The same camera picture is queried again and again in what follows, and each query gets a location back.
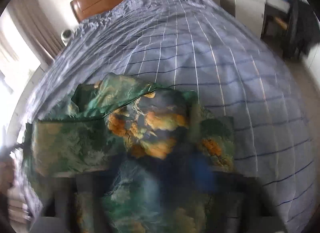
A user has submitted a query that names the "wooden chair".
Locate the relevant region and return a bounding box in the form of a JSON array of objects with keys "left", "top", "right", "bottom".
[{"left": 261, "top": 15, "right": 289, "bottom": 38}]

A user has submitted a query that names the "black jacket on chair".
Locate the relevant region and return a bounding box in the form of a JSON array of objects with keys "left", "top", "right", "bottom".
[{"left": 281, "top": 0, "right": 319, "bottom": 59}]

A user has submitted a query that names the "blue checked bed duvet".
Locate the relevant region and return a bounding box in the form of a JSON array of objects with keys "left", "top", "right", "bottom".
[{"left": 22, "top": 0, "right": 317, "bottom": 232}]

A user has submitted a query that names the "white desk with drawers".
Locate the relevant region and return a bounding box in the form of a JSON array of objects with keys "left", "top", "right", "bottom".
[{"left": 220, "top": 0, "right": 290, "bottom": 38}]

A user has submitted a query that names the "beige curtain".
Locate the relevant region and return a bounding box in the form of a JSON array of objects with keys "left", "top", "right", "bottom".
[{"left": 7, "top": 0, "right": 65, "bottom": 65}]

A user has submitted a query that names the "person's hand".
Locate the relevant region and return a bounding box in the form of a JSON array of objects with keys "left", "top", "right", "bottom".
[{"left": 0, "top": 156, "right": 15, "bottom": 195}]

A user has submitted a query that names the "green patterned padded jacket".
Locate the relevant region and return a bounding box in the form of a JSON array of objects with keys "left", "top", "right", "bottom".
[{"left": 22, "top": 73, "right": 235, "bottom": 232}]

